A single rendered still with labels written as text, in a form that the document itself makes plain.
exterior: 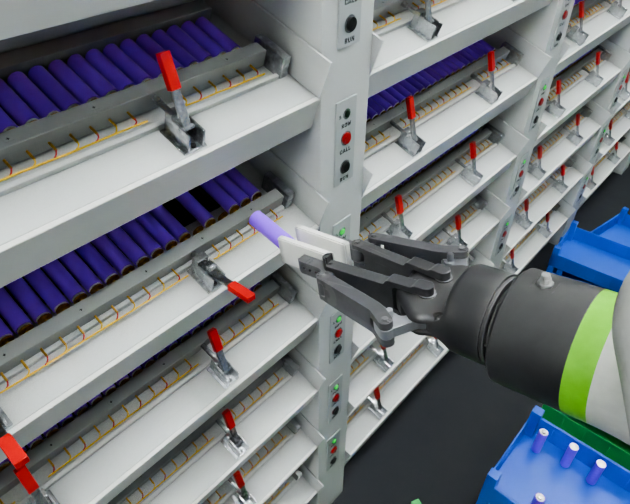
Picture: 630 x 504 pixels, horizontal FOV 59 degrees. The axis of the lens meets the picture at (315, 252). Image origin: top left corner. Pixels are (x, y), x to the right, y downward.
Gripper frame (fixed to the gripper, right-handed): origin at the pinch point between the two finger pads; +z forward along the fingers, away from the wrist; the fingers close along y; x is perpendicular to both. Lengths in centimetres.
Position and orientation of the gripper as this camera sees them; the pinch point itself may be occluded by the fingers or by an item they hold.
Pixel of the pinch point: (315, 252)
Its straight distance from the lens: 55.4
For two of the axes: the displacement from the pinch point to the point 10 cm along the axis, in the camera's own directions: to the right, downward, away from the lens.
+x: -1.4, -8.4, -5.3
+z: -7.3, -2.7, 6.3
